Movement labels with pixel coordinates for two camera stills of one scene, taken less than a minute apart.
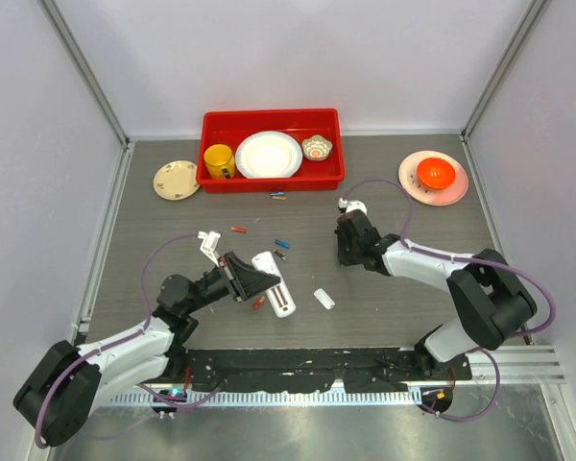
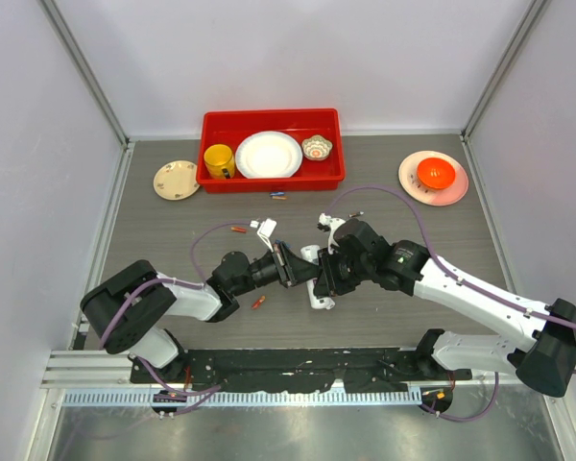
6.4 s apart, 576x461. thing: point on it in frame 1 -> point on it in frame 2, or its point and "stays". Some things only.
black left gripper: x=243 y=279 -> x=292 y=269
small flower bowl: x=316 y=147 stays
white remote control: x=279 y=295 -> x=311 y=254
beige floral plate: x=177 y=180 stays
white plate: x=269 y=155 stays
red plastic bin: x=270 y=150 stays
